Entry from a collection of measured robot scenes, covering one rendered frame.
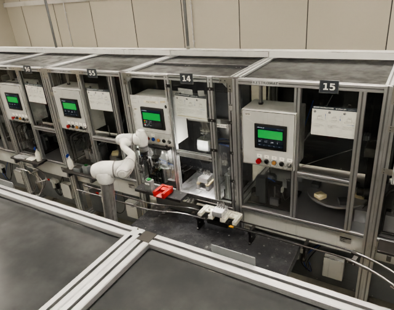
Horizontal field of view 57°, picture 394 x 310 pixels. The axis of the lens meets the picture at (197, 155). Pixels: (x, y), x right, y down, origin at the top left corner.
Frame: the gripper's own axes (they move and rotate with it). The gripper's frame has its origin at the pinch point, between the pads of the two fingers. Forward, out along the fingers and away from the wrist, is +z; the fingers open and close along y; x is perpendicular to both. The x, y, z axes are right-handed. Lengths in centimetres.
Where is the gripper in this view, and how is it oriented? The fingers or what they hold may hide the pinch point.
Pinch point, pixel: (146, 170)
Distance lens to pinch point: 346.9
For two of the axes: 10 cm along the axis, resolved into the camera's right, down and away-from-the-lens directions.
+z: 0.8, 9.0, 4.3
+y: -8.6, -1.6, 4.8
